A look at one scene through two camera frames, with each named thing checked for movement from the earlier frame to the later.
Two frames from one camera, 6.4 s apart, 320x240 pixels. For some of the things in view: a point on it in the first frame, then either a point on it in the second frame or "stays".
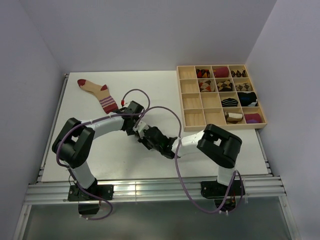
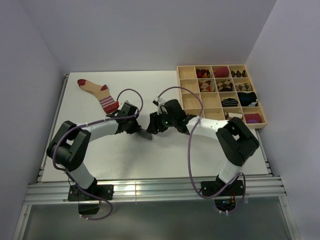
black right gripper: (144, 141) -> (155, 123)
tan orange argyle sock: (207, 86) stays
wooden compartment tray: (224, 95) stays
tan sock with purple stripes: (102, 92) stays
